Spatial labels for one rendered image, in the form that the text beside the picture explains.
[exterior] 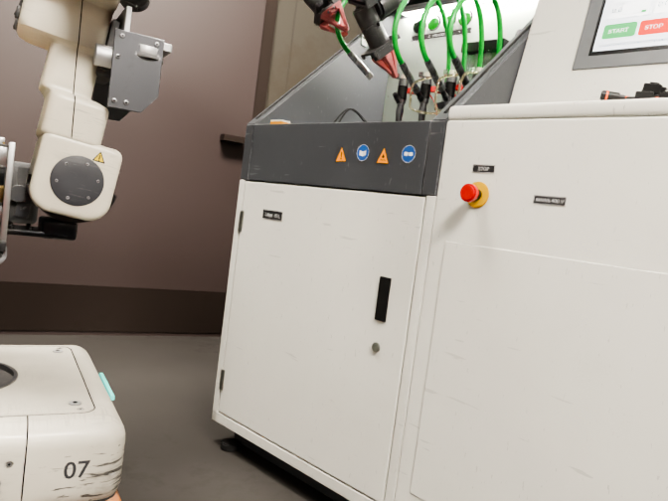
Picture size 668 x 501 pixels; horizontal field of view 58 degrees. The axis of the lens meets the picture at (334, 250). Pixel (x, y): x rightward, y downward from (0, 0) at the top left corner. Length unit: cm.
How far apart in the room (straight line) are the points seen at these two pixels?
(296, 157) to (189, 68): 163
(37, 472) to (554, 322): 97
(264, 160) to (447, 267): 68
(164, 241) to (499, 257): 218
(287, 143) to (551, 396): 92
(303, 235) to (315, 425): 48
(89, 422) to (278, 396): 55
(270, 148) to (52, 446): 92
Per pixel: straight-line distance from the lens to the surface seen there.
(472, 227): 123
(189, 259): 315
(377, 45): 168
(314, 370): 153
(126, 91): 137
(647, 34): 146
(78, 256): 305
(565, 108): 118
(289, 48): 344
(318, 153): 155
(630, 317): 110
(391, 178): 137
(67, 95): 138
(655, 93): 125
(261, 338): 168
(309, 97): 191
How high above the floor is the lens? 73
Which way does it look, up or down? 4 degrees down
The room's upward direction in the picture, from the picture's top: 7 degrees clockwise
